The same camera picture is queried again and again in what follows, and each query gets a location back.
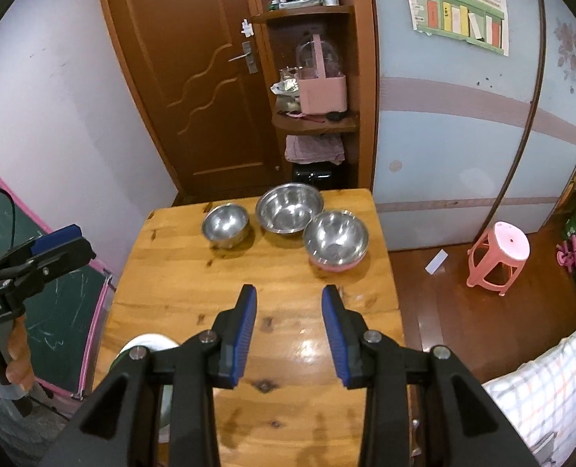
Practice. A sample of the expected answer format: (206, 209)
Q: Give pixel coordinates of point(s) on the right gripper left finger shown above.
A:
(234, 329)

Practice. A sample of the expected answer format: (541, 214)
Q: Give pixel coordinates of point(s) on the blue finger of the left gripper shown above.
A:
(29, 267)

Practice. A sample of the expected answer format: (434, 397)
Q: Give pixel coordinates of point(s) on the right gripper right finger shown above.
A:
(344, 330)

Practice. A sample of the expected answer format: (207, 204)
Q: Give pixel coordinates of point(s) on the pink steel bowl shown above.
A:
(336, 241)

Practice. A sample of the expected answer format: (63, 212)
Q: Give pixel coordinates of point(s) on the small steel bowl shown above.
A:
(226, 226)

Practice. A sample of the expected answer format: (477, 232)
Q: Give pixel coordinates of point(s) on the large steel bowl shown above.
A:
(287, 209)

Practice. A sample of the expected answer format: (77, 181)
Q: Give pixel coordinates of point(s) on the person's left hand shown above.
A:
(19, 369)

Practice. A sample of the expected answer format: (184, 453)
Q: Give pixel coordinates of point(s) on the white paper on floor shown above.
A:
(436, 262)

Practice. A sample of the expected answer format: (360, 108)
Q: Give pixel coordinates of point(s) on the pink plastic stool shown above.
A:
(503, 245)

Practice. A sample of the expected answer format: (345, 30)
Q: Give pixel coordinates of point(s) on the pink folded cloth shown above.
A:
(306, 149)

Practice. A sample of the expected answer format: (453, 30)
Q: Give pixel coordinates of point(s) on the checked bed sheet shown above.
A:
(539, 399)

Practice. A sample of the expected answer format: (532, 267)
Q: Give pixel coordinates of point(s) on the sliding wardrobe doors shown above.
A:
(466, 135)

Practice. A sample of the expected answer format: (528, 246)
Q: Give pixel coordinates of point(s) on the pink dumbbells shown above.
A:
(566, 254)

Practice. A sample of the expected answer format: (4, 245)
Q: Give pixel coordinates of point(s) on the pink basket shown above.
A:
(322, 84)

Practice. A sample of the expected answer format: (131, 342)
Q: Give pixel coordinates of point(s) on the brown wooden door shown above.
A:
(194, 78)

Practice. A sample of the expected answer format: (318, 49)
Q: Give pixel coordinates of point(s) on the wooden corner shelf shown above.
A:
(279, 27)

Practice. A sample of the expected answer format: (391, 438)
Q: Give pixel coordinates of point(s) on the green chalkboard pink frame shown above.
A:
(63, 321)

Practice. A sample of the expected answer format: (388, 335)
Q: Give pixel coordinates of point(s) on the wall poster chart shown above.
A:
(481, 23)

